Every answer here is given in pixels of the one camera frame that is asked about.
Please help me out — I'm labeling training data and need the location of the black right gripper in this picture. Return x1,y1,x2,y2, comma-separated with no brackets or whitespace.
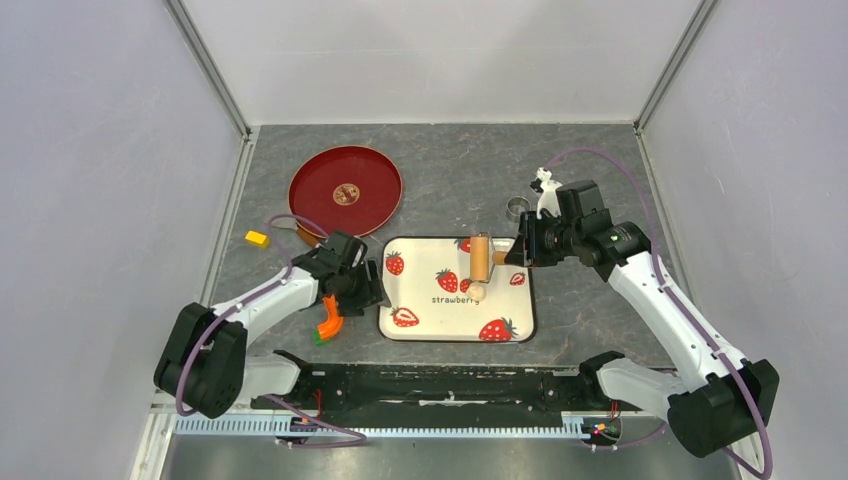
505,211,581,268

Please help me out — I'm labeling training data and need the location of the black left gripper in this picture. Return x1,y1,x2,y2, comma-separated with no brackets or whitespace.
335,257,391,317

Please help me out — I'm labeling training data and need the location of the wooden dough roller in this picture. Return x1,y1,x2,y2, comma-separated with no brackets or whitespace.
469,233,514,284

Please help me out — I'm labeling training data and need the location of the white strawberry enamel tray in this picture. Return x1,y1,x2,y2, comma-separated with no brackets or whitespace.
378,236,537,343

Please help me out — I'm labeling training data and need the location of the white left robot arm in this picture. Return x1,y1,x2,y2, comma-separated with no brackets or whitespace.
153,231,391,419

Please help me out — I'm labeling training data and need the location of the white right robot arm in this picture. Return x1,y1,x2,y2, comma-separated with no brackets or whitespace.
505,179,780,458

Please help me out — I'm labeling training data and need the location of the small dough ball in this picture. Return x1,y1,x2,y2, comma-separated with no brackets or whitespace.
466,282,487,302

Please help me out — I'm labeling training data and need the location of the small metal cup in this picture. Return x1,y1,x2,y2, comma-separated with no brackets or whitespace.
505,196,530,222

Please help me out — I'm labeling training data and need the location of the orange horseshoe magnet toy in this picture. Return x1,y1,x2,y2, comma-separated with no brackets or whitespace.
313,295,344,345

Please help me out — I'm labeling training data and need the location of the round red lacquer tray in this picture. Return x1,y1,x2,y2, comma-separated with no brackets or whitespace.
288,146,404,238

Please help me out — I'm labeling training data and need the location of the small yellow block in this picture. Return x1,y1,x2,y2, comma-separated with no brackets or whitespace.
244,230,271,248

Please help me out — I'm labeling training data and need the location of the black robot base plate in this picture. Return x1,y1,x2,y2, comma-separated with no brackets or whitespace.
272,345,635,428

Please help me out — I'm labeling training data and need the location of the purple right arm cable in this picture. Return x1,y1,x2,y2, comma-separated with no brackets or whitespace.
543,146,775,480

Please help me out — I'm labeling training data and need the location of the white slotted cable duct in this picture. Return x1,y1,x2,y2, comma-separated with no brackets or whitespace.
173,413,606,440

